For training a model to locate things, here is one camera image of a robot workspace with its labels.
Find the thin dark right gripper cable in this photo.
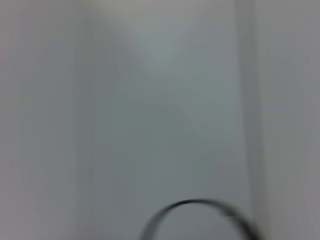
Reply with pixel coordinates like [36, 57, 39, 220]
[139, 198, 265, 240]

